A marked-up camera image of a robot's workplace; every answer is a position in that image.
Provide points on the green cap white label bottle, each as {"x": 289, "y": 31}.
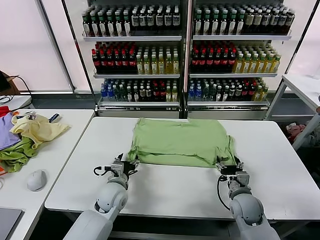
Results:
{"x": 198, "y": 27}
{"x": 223, "y": 27}
{"x": 102, "y": 28}
{"x": 215, "y": 27}
{"x": 232, "y": 27}
{"x": 240, "y": 27}
{"x": 118, "y": 28}
{"x": 127, "y": 28}
{"x": 110, "y": 28}
{"x": 94, "y": 28}
{"x": 86, "y": 28}
{"x": 206, "y": 27}

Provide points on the crumpled green garment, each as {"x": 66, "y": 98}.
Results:
{"x": 15, "y": 156}

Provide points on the light green polo shirt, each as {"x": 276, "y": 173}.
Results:
{"x": 180, "y": 140}

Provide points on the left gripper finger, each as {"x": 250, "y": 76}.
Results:
{"x": 120, "y": 158}
{"x": 135, "y": 163}

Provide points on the red garment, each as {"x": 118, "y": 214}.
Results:
{"x": 3, "y": 111}

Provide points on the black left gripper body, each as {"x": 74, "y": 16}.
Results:
{"x": 128, "y": 169}

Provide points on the white cap dark drink bottle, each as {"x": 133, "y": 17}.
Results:
{"x": 225, "y": 94}
{"x": 238, "y": 94}
{"x": 135, "y": 95}
{"x": 129, "y": 95}
{"x": 142, "y": 95}
{"x": 219, "y": 94}
{"x": 232, "y": 94}
{"x": 148, "y": 95}

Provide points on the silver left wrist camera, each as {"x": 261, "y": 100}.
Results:
{"x": 115, "y": 171}

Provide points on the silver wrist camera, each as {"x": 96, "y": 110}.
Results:
{"x": 115, "y": 171}
{"x": 242, "y": 178}

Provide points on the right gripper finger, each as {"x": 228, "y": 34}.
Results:
{"x": 220, "y": 166}
{"x": 240, "y": 166}

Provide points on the blue white striped item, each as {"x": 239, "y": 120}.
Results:
{"x": 55, "y": 117}

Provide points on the printed garment tag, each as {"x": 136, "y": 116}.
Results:
{"x": 31, "y": 116}

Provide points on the pink cloth pile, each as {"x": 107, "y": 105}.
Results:
{"x": 295, "y": 130}

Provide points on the dark bottle blue white label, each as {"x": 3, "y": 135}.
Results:
{"x": 135, "y": 21}
{"x": 143, "y": 21}
{"x": 159, "y": 21}
{"x": 150, "y": 21}
{"x": 168, "y": 21}
{"x": 176, "y": 21}

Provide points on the red cap cola bottle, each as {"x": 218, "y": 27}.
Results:
{"x": 162, "y": 95}
{"x": 95, "y": 62}
{"x": 124, "y": 62}
{"x": 209, "y": 61}
{"x": 194, "y": 61}
{"x": 202, "y": 61}
{"x": 225, "y": 61}
{"x": 103, "y": 62}
{"x": 245, "y": 94}
{"x": 117, "y": 62}
{"x": 252, "y": 94}
{"x": 217, "y": 61}
{"x": 232, "y": 61}
{"x": 132, "y": 62}
{"x": 110, "y": 62}

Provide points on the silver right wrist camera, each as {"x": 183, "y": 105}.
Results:
{"x": 242, "y": 178}

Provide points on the dark green drink bottle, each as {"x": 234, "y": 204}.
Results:
{"x": 116, "y": 95}
{"x": 205, "y": 94}
{"x": 212, "y": 94}
{"x": 122, "y": 95}

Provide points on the orange item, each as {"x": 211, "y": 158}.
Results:
{"x": 2, "y": 171}

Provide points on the person's bare hand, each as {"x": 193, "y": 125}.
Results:
{"x": 318, "y": 109}

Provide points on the grey laptop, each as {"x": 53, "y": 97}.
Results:
{"x": 8, "y": 222}

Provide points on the grey computer mouse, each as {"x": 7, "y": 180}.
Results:
{"x": 37, "y": 180}

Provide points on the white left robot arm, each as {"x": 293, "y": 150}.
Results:
{"x": 100, "y": 215}

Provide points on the white metal frame table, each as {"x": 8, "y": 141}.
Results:
{"x": 300, "y": 86}

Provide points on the grey cloth pile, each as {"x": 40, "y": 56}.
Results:
{"x": 313, "y": 135}

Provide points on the purple garment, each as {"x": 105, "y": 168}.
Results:
{"x": 6, "y": 132}

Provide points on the pale yellow garment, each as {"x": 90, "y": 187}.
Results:
{"x": 42, "y": 130}

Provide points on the metal beverage display shelf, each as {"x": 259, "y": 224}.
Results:
{"x": 237, "y": 38}
{"x": 150, "y": 39}

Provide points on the dark tea bottle pale label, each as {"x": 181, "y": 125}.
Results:
{"x": 282, "y": 21}
{"x": 265, "y": 21}
{"x": 249, "y": 21}
{"x": 257, "y": 21}
{"x": 290, "y": 21}
{"x": 274, "y": 21}

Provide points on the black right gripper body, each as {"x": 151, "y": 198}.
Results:
{"x": 230, "y": 170}

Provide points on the brown cardboard box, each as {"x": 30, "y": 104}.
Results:
{"x": 14, "y": 86}

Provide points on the blue drink bottle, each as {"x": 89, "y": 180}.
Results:
{"x": 103, "y": 95}
{"x": 110, "y": 95}
{"x": 191, "y": 94}
{"x": 198, "y": 94}

